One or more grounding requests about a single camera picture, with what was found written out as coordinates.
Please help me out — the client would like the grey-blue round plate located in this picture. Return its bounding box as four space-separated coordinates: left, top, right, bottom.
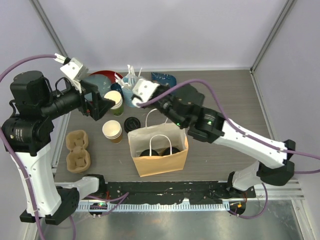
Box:
84 74 112 97

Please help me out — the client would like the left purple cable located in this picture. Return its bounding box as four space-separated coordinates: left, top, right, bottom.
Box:
0 54 130 240

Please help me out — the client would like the cardboard cup carrier stack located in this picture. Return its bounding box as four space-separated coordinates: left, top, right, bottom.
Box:
65 130 91 174

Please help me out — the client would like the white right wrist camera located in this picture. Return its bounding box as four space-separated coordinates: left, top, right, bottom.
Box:
131 78 160 108

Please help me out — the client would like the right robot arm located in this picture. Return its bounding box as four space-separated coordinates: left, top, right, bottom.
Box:
152 84 296 198

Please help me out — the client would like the light blue straw holder cup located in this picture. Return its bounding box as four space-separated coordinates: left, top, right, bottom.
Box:
122 76 138 108

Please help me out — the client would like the purple cable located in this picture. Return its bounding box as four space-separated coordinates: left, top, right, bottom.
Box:
136 78 320 220
0 54 130 240

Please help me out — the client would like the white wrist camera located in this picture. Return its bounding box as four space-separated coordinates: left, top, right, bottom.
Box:
131 78 160 108
54 53 89 94

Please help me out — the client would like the brown paper bag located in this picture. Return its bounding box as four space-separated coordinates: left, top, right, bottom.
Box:
127 121 189 177

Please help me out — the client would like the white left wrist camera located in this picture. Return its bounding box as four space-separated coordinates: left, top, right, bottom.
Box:
54 53 89 94

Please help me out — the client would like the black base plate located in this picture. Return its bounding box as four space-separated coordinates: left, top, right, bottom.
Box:
91 181 256 205

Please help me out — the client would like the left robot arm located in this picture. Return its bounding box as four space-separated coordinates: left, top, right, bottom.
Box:
1 70 115 226

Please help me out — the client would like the green paper cup stack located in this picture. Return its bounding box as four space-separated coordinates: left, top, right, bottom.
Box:
104 90 124 117

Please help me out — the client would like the red round plate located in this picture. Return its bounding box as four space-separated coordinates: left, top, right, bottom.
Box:
90 70 123 84

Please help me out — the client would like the brown paper cup stack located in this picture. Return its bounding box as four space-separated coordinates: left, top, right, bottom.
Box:
102 120 123 144

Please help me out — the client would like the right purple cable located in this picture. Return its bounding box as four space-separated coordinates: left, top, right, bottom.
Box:
136 78 320 220

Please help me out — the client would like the black lid stack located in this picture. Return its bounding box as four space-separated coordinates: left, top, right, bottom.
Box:
123 116 141 133

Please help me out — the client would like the dark blue leaf-shaped plate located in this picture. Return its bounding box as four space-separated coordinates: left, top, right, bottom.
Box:
151 72 177 88

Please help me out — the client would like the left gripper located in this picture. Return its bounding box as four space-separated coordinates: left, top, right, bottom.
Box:
40 77 116 119

